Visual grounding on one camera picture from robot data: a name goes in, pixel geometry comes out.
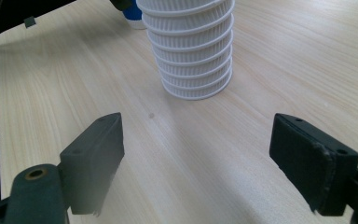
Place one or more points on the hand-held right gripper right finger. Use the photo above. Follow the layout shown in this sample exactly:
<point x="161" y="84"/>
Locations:
<point x="310" y="168"/>

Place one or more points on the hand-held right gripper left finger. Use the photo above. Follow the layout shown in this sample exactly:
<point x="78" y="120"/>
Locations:
<point x="93" y="165"/>

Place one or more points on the blue banded paper cup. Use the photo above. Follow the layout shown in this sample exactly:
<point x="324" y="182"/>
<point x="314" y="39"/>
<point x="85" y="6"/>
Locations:
<point x="133" y="15"/>

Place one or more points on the stack of white paper cups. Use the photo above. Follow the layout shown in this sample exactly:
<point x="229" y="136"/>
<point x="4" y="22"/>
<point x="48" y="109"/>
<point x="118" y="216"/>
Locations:
<point x="192" y="53"/>

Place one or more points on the grey tape strip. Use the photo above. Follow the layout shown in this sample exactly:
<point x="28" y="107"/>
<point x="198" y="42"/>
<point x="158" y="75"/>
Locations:
<point x="30" y="21"/>

